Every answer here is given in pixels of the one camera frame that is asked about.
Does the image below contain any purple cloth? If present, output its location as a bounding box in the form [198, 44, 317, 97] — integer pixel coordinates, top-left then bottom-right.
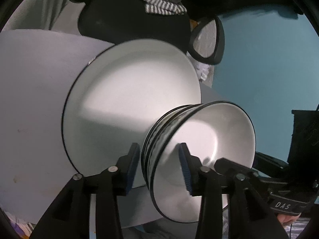
[5, 212, 38, 239]

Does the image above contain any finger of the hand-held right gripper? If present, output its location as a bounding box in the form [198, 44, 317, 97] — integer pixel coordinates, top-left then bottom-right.
[254, 152, 289, 170]
[214, 157, 261, 180]

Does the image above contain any white bed sheet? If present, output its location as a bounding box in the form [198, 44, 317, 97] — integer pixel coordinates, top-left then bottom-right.
[5, 0, 83, 34]

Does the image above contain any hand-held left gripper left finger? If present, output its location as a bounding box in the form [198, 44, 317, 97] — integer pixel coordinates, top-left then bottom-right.
[29, 143, 140, 239]

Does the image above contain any black office chair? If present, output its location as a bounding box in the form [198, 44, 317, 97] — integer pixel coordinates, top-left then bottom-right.
[67, 0, 225, 66]

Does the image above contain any white crumpled bag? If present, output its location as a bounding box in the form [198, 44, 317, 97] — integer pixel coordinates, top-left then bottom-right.
[194, 60, 212, 81]

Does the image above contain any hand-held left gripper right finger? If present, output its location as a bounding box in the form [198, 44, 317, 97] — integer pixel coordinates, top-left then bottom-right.
[178, 143, 289, 239]

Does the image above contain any person's right hand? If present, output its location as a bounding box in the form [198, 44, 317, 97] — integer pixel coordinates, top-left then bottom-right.
[277, 213, 301, 226]

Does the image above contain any dark box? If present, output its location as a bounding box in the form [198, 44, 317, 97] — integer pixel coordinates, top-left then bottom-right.
[288, 110, 319, 166]

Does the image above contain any striped cloth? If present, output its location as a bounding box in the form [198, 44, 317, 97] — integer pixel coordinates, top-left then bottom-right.
[287, 225, 314, 239]

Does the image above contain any white bowl with dark rim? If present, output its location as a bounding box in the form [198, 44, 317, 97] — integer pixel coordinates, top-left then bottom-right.
[140, 104, 197, 192]
[152, 101, 256, 223]
[61, 38, 202, 188]

